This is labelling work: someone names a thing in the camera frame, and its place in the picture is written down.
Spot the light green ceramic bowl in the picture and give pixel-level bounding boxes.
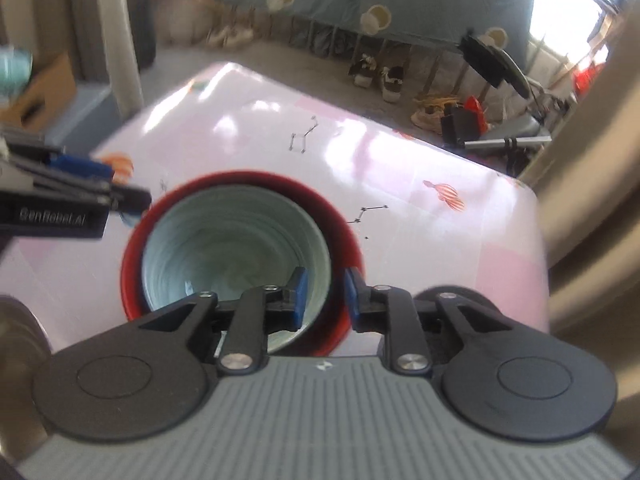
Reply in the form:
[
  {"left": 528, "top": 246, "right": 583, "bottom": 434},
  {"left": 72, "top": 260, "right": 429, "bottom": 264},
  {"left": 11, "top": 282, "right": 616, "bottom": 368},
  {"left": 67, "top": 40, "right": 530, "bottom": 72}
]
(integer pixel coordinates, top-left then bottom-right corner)
[{"left": 142, "top": 186, "right": 332, "bottom": 353}]

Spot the black and white shoe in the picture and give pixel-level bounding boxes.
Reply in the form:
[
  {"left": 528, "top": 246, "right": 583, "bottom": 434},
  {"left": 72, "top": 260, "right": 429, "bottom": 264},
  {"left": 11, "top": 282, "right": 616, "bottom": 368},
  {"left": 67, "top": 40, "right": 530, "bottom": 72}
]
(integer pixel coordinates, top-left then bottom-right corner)
[
  {"left": 380, "top": 65, "right": 407, "bottom": 104},
  {"left": 352, "top": 54, "right": 379, "bottom": 87}
]

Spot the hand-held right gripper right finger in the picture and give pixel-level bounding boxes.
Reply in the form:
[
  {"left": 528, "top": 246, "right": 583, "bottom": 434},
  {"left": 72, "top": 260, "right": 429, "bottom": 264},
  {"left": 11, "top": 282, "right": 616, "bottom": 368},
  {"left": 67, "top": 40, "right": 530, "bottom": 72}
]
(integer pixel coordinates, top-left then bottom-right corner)
[{"left": 345, "top": 266, "right": 511, "bottom": 376}]

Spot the red cloth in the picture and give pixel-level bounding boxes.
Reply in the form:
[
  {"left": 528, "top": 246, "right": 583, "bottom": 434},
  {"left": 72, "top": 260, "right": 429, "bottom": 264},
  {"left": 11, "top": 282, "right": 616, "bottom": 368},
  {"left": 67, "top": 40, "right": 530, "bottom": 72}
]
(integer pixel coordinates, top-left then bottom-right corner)
[{"left": 574, "top": 60, "right": 610, "bottom": 97}]

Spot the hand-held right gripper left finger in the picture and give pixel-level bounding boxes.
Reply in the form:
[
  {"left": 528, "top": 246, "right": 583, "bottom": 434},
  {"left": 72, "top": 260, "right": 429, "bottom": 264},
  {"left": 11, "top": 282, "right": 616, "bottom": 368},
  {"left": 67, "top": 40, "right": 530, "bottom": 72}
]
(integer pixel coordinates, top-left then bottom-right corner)
[{"left": 137, "top": 266, "right": 308, "bottom": 377}]

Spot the black office chair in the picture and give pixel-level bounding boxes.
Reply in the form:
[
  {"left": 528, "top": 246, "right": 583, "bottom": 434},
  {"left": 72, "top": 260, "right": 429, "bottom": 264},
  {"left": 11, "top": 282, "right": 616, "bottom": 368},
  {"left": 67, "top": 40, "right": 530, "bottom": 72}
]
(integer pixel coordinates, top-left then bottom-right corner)
[{"left": 459, "top": 30, "right": 533, "bottom": 102}]

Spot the grey curtain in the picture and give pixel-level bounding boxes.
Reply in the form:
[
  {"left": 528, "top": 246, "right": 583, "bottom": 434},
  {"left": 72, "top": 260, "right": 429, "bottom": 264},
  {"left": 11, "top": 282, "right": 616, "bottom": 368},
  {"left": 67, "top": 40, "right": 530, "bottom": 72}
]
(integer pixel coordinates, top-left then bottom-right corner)
[{"left": 0, "top": 0, "right": 158, "bottom": 111}]

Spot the pink printed tablecloth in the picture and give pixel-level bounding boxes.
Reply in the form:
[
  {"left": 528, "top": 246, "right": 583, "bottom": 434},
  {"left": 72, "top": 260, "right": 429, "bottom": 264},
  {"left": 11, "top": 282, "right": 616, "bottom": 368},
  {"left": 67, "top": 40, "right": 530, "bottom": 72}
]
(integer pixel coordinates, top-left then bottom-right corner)
[{"left": 0, "top": 62, "right": 551, "bottom": 358}]

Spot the blue-grey board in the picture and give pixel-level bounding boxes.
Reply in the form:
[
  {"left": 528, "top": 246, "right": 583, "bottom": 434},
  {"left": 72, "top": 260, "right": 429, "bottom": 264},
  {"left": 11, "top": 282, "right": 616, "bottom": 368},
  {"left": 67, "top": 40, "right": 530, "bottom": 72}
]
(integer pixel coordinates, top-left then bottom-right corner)
[{"left": 47, "top": 84, "right": 119, "bottom": 147}]

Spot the beige curtain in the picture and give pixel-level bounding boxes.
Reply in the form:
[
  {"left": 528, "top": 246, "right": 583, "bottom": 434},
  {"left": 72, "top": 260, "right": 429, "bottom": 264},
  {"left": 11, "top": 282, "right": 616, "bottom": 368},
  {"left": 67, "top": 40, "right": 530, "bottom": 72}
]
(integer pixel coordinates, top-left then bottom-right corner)
[{"left": 519, "top": 50, "right": 640, "bottom": 461}]

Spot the light green plastic bag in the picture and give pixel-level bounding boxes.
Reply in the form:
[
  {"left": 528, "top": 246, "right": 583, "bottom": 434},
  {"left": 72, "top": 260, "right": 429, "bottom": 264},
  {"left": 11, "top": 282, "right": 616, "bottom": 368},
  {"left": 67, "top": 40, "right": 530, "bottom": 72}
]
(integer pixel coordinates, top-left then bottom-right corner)
[{"left": 0, "top": 47, "right": 34, "bottom": 102}]

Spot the red and black bowl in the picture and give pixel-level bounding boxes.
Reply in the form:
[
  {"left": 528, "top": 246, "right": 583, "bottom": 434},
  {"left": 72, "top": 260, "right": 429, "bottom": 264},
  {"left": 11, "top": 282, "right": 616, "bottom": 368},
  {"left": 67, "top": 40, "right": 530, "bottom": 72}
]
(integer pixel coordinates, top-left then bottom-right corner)
[{"left": 120, "top": 172, "right": 363, "bottom": 358}]

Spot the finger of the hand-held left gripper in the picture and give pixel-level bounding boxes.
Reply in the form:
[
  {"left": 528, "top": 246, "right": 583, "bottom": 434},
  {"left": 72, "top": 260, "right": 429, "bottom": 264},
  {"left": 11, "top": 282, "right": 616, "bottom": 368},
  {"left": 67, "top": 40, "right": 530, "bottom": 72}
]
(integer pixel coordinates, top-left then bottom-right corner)
[
  {"left": 30, "top": 172, "right": 152, "bottom": 212},
  {"left": 10, "top": 146, "right": 115, "bottom": 182}
]

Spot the grey metal bar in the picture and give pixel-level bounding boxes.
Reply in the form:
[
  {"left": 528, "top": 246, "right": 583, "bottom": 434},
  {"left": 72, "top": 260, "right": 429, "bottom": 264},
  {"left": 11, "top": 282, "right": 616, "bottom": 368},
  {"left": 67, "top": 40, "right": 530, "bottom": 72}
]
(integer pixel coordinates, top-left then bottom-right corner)
[{"left": 464, "top": 132, "right": 553, "bottom": 152}]

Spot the cardboard box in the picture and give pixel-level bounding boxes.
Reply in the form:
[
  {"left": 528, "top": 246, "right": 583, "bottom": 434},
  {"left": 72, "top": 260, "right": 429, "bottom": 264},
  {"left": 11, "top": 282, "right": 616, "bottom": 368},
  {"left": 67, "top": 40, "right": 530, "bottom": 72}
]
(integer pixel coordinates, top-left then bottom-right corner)
[{"left": 0, "top": 52, "right": 79, "bottom": 133}]

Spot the blue blanket with circles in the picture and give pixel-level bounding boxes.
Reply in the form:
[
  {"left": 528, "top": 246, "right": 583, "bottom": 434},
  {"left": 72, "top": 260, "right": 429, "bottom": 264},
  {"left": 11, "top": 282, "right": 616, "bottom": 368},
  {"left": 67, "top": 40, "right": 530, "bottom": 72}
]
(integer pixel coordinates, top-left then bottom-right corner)
[{"left": 220, "top": 0, "right": 538, "bottom": 56}]

